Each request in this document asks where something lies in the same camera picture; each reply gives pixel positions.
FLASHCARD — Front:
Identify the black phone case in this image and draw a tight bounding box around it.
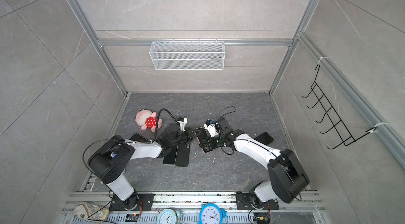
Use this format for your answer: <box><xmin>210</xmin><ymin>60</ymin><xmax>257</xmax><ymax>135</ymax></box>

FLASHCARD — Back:
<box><xmin>175</xmin><ymin>143</ymin><xmax>190</xmax><ymax>167</ymax></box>

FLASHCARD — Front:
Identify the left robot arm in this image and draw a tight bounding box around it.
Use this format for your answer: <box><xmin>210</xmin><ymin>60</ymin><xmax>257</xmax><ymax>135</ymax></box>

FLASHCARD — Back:
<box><xmin>83</xmin><ymin>123</ymin><xmax>197</xmax><ymax>205</ymax></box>

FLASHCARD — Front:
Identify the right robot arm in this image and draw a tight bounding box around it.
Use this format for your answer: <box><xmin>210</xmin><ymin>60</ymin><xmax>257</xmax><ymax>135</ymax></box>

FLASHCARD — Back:
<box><xmin>197</xmin><ymin>126</ymin><xmax>310</xmax><ymax>206</ymax></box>

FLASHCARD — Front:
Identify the pink plush toy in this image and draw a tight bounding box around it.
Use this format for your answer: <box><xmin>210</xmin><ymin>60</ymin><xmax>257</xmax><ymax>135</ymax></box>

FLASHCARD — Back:
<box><xmin>135</xmin><ymin>110</ymin><xmax>162</xmax><ymax>132</ymax></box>

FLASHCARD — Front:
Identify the blue alarm clock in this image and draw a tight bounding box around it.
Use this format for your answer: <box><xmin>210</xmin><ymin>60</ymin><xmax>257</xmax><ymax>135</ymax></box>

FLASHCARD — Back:
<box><xmin>198</xmin><ymin>203</ymin><xmax>228</xmax><ymax>224</ymax></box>

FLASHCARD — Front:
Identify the crumpled patterned cloth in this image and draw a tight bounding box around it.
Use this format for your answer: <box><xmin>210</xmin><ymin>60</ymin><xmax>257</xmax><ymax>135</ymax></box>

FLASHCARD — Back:
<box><xmin>73</xmin><ymin>202</ymin><xmax>110</xmax><ymax>224</ymax></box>

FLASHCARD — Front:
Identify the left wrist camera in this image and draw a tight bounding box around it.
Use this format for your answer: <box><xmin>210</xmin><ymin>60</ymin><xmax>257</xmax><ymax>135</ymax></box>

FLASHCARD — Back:
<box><xmin>177</xmin><ymin>117</ymin><xmax>188</xmax><ymax>132</ymax></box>

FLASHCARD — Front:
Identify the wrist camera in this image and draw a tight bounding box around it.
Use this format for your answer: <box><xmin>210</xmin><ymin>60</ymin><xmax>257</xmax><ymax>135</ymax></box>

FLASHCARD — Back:
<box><xmin>204</xmin><ymin>120</ymin><xmax>219</xmax><ymax>139</ymax></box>
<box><xmin>177</xmin><ymin>117</ymin><xmax>188</xmax><ymax>132</ymax></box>

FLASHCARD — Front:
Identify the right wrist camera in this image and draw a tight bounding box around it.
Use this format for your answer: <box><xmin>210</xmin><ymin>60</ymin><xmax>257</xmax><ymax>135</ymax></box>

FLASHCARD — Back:
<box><xmin>204</xmin><ymin>120</ymin><xmax>219</xmax><ymax>139</ymax></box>

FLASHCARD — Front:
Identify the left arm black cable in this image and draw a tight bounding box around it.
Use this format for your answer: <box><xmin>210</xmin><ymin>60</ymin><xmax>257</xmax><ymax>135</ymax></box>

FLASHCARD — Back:
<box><xmin>152</xmin><ymin>108</ymin><xmax>179</xmax><ymax>142</ymax></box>

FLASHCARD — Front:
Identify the dark phone near left wall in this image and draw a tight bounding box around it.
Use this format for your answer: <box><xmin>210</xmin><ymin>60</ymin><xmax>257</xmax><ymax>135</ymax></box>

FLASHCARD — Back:
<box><xmin>130</xmin><ymin>133</ymin><xmax>150</xmax><ymax>143</ymax></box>

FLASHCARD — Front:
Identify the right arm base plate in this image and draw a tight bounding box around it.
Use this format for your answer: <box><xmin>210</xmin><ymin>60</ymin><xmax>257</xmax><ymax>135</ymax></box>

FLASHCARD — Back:
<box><xmin>235</xmin><ymin>191</ymin><xmax>279</xmax><ymax>211</ymax></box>

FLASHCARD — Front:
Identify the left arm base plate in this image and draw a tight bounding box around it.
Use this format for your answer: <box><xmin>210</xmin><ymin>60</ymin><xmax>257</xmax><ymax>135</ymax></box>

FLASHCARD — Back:
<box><xmin>109</xmin><ymin>193</ymin><xmax>155</xmax><ymax>211</ymax></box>

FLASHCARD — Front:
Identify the white wire basket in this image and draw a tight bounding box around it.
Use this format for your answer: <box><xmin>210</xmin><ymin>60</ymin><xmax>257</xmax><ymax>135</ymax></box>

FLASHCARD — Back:
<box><xmin>149</xmin><ymin>41</ymin><xmax>226</xmax><ymax>71</ymax></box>

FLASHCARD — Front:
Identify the black wall hook rack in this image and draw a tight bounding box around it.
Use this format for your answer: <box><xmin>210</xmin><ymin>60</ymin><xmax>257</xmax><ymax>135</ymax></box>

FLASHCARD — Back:
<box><xmin>301</xmin><ymin>65</ymin><xmax>389</xmax><ymax>150</ymax></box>

